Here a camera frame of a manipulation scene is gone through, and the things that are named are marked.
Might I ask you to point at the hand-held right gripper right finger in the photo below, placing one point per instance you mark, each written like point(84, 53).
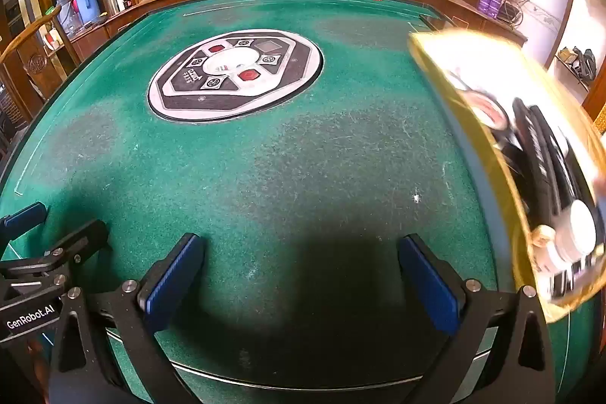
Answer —
point(430, 286)

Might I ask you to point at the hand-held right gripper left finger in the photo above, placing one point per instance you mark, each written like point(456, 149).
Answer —
point(176, 281)

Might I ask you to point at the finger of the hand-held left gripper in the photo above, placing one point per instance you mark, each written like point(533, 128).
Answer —
point(23, 217)
point(80, 238)

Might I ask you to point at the gold-edged storage box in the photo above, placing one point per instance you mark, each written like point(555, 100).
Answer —
point(504, 200)

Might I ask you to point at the wooden chair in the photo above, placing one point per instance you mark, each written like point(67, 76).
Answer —
point(38, 63)

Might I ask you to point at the pale blue jug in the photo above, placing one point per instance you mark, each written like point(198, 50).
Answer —
point(65, 13)

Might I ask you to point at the round mahjong control panel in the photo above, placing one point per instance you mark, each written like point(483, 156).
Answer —
point(236, 72)

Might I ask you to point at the blue thermos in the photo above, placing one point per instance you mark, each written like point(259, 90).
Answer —
point(86, 0)

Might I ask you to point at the silver cup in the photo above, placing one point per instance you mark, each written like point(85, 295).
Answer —
point(111, 0)

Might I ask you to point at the black recessed table tray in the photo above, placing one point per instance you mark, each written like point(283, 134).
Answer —
point(440, 23)

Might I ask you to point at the wooden corner cabinet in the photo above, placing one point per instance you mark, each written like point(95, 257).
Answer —
point(487, 25)

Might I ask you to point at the black fabric bundle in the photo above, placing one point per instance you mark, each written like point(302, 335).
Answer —
point(584, 63)

